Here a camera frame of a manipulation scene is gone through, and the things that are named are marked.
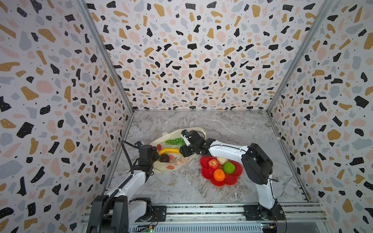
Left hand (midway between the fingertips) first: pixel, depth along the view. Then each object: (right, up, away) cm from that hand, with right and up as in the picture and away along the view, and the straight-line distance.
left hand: (155, 150), depth 89 cm
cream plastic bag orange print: (+7, +1, +9) cm, 11 cm away
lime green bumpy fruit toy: (+44, -9, -5) cm, 46 cm away
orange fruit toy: (+38, -13, -7) cm, 41 cm away
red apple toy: (+36, -7, -4) cm, 37 cm away
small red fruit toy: (0, +1, +7) cm, 7 cm away
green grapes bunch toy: (+14, +4, +10) cm, 17 cm away
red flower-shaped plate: (+45, -16, -4) cm, 48 cm away
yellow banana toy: (+8, -1, +6) cm, 9 cm away
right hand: (+17, +1, +1) cm, 17 cm away
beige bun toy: (+41, -6, -2) cm, 41 cm away
